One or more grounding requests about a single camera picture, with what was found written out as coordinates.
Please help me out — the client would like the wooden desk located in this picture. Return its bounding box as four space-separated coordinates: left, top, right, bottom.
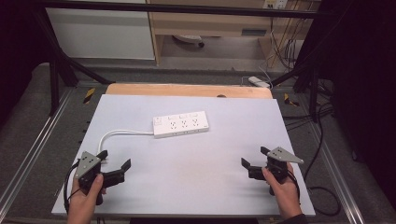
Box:
147 0 321 67

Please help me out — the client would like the long black floor cable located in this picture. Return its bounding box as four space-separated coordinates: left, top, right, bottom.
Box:
303 102 342 217

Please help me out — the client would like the person's right hand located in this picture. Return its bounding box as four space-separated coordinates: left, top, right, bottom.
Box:
262 162 304 220

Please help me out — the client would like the pale grey board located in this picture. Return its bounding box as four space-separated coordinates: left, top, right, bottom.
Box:
50 93 317 217

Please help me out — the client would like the white cabinet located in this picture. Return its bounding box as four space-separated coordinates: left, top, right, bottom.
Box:
45 7 156 61

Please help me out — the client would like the wooden table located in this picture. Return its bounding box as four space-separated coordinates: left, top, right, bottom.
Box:
105 82 274 100

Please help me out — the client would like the person's dark sleeve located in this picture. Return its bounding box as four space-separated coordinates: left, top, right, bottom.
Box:
277 213 310 224

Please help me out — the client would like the person's left hand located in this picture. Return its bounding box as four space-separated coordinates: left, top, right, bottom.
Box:
66 173 107 219

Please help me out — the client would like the white power strip cable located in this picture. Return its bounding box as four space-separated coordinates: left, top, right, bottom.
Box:
97 129 155 163

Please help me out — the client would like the aluminium rail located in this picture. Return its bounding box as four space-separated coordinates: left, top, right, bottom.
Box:
0 88 75 213
306 116 366 224

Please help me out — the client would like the white chair base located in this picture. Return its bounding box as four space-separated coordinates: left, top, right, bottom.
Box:
172 34 205 49

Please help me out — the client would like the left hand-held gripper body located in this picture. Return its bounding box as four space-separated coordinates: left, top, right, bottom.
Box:
74 150 126 206

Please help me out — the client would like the black metal frame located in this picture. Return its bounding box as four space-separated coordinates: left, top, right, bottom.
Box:
31 0 332 123

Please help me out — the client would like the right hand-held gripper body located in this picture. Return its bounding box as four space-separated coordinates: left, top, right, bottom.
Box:
247 147 305 185

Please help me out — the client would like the wall socket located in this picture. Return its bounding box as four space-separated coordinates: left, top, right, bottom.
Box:
262 0 290 10

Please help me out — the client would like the small white power strip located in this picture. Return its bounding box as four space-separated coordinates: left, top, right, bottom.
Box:
247 76 272 89

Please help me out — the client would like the bundle of hanging cables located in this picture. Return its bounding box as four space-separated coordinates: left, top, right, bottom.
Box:
266 17 307 71

